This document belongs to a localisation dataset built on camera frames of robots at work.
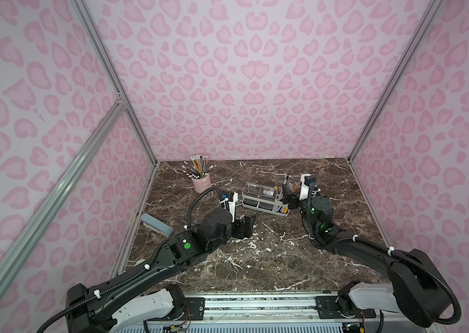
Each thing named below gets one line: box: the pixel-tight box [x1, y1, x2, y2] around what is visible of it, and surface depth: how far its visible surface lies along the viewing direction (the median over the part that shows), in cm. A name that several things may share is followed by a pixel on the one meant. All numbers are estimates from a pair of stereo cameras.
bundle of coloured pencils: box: [181, 154, 213, 179], surface depth 103 cm
